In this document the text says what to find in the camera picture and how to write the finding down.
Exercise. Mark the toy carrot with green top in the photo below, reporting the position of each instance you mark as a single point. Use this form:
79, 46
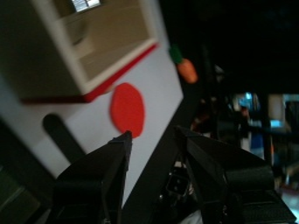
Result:
187, 70

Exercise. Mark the white cutting board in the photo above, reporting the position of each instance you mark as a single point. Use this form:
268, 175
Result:
159, 87

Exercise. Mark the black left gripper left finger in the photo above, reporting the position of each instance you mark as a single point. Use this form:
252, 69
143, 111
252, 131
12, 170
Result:
93, 180

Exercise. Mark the flat orange dough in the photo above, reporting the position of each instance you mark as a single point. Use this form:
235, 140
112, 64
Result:
127, 110

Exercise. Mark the light wooden drawer cabinet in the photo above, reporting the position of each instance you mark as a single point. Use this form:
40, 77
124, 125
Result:
51, 58

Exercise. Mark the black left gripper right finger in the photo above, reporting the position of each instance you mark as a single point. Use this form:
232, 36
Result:
233, 180

